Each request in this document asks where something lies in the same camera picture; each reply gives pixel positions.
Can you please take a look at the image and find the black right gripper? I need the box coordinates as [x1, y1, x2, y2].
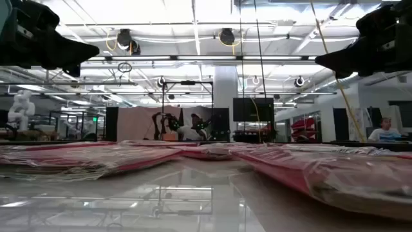
[314, 0, 412, 80]

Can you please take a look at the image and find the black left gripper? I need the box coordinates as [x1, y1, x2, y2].
[0, 0, 100, 78]

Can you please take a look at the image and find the red Orville popcorn bag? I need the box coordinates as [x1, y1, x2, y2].
[0, 145, 185, 182]
[232, 148, 412, 224]
[173, 144, 233, 161]
[283, 143, 412, 159]

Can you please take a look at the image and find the black door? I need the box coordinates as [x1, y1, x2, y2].
[333, 108, 350, 142]

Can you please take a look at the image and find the white humanoid robot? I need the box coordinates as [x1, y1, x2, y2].
[6, 89, 36, 132]

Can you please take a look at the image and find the red equipment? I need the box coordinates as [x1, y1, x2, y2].
[290, 117, 318, 142]

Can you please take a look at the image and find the dark window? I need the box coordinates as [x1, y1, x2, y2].
[388, 101, 412, 128]

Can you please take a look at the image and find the black partition panel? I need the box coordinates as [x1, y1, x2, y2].
[211, 108, 230, 142]
[105, 106, 119, 142]

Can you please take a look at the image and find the overhead LED light bar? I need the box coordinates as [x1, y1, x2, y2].
[85, 54, 318, 63]

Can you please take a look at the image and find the person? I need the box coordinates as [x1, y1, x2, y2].
[368, 117, 402, 143]
[177, 124, 202, 142]

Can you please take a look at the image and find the pink fabric backdrop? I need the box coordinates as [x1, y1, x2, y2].
[117, 106, 181, 142]

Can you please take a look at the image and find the white building column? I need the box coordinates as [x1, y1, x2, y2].
[213, 66, 239, 142]

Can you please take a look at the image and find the yellow extension cord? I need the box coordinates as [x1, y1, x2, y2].
[309, 0, 367, 143]

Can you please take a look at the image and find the black wall screen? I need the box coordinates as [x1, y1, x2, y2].
[232, 97, 275, 122]

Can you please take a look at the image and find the thin black hanging cable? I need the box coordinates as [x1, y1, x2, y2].
[238, 0, 245, 142]

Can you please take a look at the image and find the distant black rig frame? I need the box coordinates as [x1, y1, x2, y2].
[162, 80, 214, 142]

